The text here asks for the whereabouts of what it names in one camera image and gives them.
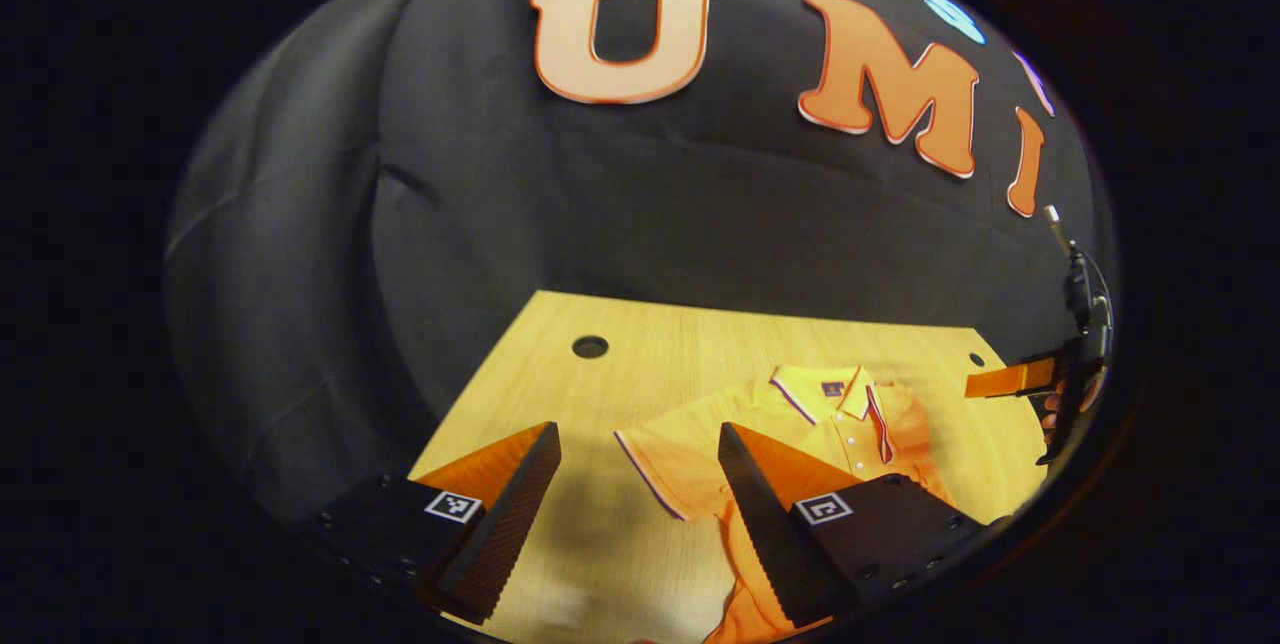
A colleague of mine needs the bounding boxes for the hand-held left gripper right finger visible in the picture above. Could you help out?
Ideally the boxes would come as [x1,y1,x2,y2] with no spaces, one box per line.
[717,421,1011,627]

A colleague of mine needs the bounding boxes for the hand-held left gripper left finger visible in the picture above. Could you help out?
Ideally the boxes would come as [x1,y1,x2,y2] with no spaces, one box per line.
[300,421,563,627]

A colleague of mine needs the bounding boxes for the orange polo T-shirt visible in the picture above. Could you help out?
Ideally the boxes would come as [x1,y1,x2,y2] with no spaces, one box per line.
[613,364,956,644]

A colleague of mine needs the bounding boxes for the black backdrop cloth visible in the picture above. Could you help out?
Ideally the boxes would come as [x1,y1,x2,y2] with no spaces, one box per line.
[165,0,1116,525]

